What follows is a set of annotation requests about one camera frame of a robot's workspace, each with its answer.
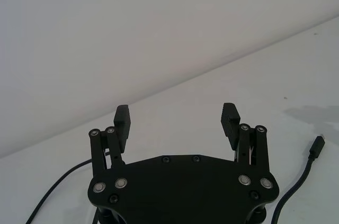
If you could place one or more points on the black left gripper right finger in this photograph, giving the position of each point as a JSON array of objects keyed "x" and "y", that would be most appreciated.
[{"x": 230, "y": 123}]

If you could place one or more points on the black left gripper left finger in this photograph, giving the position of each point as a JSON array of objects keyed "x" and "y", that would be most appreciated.
[{"x": 121, "y": 128}]

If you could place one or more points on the white tablecloth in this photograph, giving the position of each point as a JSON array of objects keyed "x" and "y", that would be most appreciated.
[{"x": 185, "y": 118}]

